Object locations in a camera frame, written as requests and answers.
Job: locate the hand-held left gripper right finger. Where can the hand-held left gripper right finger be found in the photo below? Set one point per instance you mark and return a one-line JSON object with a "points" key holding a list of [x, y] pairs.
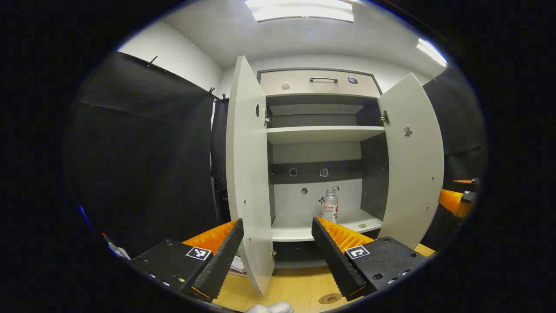
{"points": [[334, 265]]}

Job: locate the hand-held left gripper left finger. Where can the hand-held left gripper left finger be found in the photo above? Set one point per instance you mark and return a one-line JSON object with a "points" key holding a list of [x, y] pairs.
{"points": [[221, 265]]}

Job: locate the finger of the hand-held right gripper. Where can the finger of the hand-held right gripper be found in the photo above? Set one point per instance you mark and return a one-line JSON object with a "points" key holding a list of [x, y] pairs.
{"points": [[451, 201]]}

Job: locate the grey cabinet door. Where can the grey cabinet door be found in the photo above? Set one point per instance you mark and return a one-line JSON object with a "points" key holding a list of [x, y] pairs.
{"points": [[248, 174], [412, 174]]}

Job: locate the clear plastic bottle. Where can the clear plastic bottle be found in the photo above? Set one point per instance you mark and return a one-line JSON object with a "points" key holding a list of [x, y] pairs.
{"points": [[330, 208]]}

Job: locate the metal door hinge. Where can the metal door hinge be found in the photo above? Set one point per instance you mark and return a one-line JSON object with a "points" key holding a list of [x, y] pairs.
{"points": [[384, 118], [266, 118]]}

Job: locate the grey cabinet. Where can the grey cabinet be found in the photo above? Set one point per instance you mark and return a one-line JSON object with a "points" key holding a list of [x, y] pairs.
{"points": [[317, 152]]}

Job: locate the grey cabinet shelf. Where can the grey cabinet shelf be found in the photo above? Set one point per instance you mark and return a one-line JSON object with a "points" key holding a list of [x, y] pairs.
{"points": [[321, 134]]}

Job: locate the grey cabinet drawer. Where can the grey cabinet drawer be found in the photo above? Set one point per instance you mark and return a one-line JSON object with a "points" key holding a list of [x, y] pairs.
{"points": [[299, 89]]}

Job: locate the printed paper sheet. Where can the printed paper sheet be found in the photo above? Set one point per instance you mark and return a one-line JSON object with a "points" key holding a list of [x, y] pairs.
{"points": [[238, 266]]}

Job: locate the black backdrop cloth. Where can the black backdrop cloth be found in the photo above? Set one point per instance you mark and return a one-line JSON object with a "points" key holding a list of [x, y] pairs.
{"points": [[460, 130], [143, 165]]}

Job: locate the small ceiling light panel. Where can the small ceiling light panel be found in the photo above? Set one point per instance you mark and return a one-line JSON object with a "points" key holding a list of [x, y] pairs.
{"points": [[431, 52]]}

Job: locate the large ceiling light panel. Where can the large ceiling light panel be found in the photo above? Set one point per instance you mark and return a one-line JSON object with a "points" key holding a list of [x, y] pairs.
{"points": [[299, 11]]}

